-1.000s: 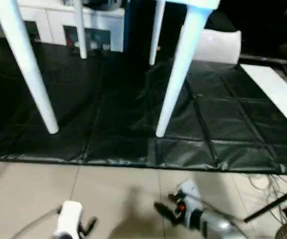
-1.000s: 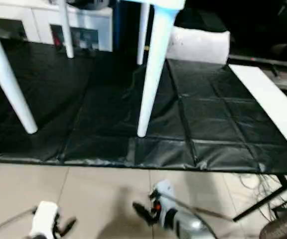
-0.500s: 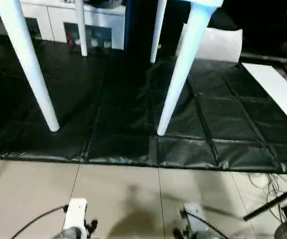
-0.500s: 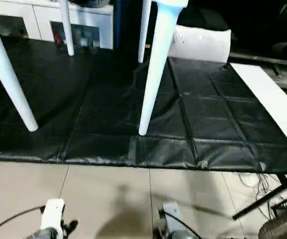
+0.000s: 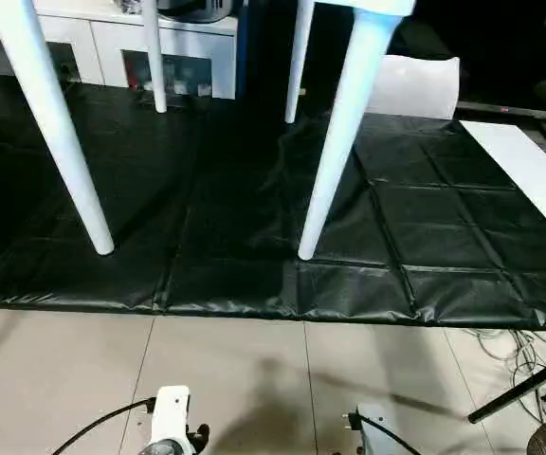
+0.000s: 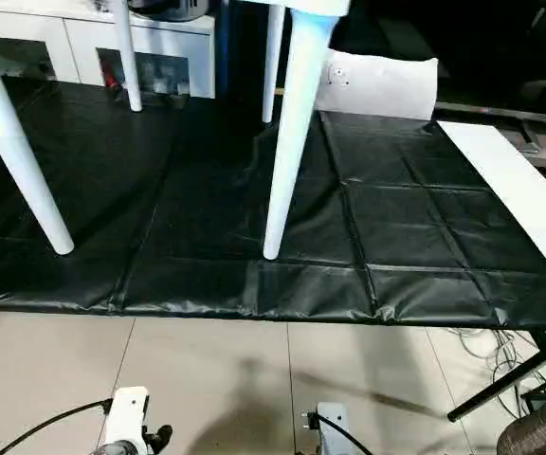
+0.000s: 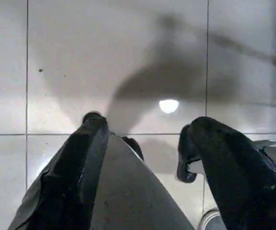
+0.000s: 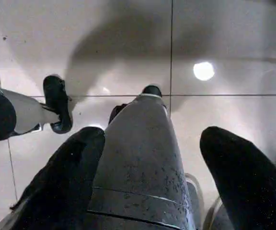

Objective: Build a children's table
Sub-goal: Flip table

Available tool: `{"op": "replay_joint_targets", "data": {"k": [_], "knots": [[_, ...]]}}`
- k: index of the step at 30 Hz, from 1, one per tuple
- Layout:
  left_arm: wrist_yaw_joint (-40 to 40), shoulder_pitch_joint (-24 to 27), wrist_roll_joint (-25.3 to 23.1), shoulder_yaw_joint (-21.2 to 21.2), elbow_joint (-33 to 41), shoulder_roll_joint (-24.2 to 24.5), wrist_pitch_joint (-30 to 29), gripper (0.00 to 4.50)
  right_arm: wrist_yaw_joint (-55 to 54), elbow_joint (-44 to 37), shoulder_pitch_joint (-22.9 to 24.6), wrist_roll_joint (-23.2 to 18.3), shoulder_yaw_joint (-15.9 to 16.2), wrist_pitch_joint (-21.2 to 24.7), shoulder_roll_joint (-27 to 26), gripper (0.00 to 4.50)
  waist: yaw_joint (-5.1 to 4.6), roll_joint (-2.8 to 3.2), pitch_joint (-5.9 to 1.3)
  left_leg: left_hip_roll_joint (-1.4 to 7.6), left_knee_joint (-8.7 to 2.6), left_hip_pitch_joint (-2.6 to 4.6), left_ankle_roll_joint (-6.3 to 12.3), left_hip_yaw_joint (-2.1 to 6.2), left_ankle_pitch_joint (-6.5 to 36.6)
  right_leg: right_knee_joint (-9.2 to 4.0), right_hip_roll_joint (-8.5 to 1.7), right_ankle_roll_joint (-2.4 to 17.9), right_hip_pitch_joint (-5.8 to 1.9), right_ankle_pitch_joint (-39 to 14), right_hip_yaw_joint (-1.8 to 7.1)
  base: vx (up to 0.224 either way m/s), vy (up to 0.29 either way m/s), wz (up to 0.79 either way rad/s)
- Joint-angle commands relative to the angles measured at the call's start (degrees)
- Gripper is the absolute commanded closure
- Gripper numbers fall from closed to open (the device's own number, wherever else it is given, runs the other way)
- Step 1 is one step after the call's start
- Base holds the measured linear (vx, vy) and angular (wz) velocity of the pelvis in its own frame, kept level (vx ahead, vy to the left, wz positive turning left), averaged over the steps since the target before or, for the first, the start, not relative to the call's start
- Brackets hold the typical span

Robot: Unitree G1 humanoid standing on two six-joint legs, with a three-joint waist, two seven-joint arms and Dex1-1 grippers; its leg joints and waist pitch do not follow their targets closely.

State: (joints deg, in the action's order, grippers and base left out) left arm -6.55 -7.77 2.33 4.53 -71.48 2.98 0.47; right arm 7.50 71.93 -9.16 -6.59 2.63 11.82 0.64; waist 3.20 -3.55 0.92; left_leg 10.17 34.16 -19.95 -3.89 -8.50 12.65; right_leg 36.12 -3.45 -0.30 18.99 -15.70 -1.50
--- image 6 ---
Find white plastic bag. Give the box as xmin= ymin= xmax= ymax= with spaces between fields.
xmin=315 ymin=49 xmax=441 ymax=122

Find white cabinet with glass doors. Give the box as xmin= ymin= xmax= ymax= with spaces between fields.
xmin=0 ymin=0 xmax=219 ymax=100

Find metal cooking pot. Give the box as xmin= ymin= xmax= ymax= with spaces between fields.
xmin=126 ymin=0 xmax=219 ymax=23

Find brown woven basket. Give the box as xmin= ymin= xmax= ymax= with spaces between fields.
xmin=496 ymin=372 xmax=546 ymax=455

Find white flat board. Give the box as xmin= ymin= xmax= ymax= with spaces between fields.
xmin=436 ymin=119 xmax=546 ymax=297

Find black work mat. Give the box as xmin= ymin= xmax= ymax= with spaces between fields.
xmin=0 ymin=78 xmax=546 ymax=331

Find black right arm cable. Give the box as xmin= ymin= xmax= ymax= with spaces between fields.
xmin=303 ymin=411 xmax=376 ymax=455

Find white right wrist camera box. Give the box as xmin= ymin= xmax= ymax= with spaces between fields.
xmin=315 ymin=402 xmax=352 ymax=455

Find black stand leg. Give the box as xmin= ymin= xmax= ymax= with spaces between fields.
xmin=446 ymin=330 xmax=546 ymax=424

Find white floor cables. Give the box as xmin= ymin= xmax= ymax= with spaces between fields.
xmin=446 ymin=327 xmax=546 ymax=418

